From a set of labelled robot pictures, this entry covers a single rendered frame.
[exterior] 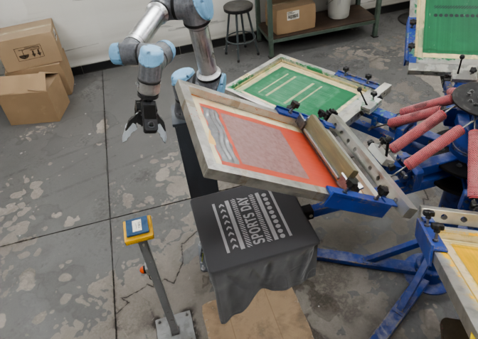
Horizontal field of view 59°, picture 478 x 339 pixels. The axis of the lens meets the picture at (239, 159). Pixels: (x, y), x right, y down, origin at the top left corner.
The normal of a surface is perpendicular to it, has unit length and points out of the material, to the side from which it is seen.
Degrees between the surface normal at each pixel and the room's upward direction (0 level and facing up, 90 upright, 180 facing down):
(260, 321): 0
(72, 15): 90
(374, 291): 0
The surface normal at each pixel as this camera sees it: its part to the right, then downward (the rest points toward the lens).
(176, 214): -0.08, -0.76
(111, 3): 0.26, 0.61
